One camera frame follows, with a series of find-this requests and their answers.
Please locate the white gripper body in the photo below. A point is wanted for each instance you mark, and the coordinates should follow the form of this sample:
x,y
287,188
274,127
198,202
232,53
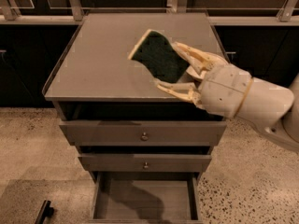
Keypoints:
x,y
224,90

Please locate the grey drawer cabinet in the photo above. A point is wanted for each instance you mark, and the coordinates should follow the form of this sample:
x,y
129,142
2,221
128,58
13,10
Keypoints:
x,y
95,80

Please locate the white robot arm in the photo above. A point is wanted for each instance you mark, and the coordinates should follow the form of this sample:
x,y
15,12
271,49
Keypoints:
x,y
271,110

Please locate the dark background cabinets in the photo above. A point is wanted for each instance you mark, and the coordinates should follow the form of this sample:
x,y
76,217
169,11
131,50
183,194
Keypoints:
x,y
28,54

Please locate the white paper bowl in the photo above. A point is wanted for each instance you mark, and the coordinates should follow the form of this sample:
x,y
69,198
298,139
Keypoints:
x,y
197,76

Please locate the grey bottom drawer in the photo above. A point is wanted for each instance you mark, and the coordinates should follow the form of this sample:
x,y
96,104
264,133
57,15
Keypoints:
x,y
145,198

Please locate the grey drawer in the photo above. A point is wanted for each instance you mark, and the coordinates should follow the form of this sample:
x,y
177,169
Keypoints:
x,y
145,162
143,133
145,198

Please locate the green yellow sponge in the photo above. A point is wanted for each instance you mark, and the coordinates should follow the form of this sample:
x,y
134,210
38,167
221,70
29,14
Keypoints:
x,y
156,53

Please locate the metal railing frame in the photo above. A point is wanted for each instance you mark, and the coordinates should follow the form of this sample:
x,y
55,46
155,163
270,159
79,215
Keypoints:
x,y
219,12

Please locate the grey top drawer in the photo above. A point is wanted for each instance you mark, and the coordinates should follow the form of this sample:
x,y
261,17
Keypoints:
x,y
143,133

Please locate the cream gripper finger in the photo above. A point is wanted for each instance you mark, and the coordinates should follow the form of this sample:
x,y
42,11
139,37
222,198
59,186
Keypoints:
x,y
186,92
198,59

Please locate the grey middle drawer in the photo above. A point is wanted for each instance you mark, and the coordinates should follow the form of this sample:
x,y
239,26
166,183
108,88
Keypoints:
x,y
145,162

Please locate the black object on floor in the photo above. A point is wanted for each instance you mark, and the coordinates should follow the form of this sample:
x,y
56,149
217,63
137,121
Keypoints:
x,y
46,210

